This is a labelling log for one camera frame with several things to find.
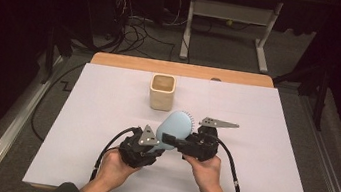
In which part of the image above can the black metal stand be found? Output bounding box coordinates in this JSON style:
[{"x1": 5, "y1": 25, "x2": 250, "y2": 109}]
[
  {"x1": 40, "y1": 21, "x2": 78, "y2": 88},
  {"x1": 267, "y1": 56, "x2": 332, "y2": 132}
]

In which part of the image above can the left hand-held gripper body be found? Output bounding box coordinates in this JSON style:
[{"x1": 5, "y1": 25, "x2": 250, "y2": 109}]
[{"x1": 116, "y1": 121, "x2": 162, "y2": 173}]

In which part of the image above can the left hand-held gripper black cable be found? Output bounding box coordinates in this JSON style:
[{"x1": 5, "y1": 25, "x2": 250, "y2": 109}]
[{"x1": 89, "y1": 121, "x2": 138, "y2": 187}]

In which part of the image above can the person's right hand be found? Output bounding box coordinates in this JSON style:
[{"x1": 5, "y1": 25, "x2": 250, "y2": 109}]
[{"x1": 178, "y1": 151, "x2": 224, "y2": 192}]

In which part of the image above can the white table cover sheet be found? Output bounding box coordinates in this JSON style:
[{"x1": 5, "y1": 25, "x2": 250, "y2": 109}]
[{"x1": 22, "y1": 54, "x2": 330, "y2": 192}]

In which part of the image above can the beige square cup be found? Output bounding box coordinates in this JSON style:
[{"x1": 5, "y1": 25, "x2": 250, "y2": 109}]
[{"x1": 147, "y1": 72, "x2": 178, "y2": 113}]

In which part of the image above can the black floor cable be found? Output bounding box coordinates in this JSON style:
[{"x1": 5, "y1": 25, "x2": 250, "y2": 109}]
[{"x1": 28, "y1": 57, "x2": 86, "y2": 147}]

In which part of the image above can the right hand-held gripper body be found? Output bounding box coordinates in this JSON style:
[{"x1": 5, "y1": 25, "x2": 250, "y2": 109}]
[{"x1": 181, "y1": 114, "x2": 241, "y2": 167}]

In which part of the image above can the right hand-held gripper black cable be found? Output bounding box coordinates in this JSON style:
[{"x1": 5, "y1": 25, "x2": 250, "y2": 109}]
[{"x1": 209, "y1": 137, "x2": 253, "y2": 192}]

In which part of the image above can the light blue hairbrush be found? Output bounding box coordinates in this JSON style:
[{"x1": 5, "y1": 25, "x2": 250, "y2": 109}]
[{"x1": 153, "y1": 107, "x2": 196, "y2": 155}]

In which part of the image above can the hand-held gripper black cable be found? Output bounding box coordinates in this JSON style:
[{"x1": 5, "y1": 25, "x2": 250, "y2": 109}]
[
  {"x1": 89, "y1": 121, "x2": 138, "y2": 187},
  {"x1": 209, "y1": 137, "x2": 253, "y2": 192}
]

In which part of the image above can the tangle of floor cables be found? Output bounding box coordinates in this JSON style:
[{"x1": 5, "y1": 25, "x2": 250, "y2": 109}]
[{"x1": 103, "y1": 0, "x2": 186, "y2": 63}]

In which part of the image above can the person's left hand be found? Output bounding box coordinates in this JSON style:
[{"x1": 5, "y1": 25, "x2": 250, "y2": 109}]
[{"x1": 93, "y1": 146, "x2": 143, "y2": 192}]

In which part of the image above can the white metal table frame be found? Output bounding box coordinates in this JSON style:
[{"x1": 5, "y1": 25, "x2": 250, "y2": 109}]
[{"x1": 177, "y1": 0, "x2": 286, "y2": 75}]

